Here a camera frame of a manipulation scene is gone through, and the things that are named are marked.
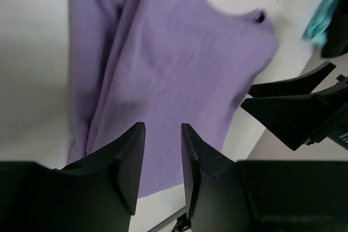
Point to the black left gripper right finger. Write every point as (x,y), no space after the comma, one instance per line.
(260,195)

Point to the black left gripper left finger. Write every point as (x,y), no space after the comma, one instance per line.
(97,193)

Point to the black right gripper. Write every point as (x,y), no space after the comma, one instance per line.
(301,119)

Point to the purple t shirt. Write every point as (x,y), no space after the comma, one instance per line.
(164,63)

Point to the folded black t shirt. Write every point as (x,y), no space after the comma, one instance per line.
(336,44)

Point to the folded teal t shirt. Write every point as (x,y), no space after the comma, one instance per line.
(316,31)

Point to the aluminium table edge rail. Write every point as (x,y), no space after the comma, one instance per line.
(168,220)

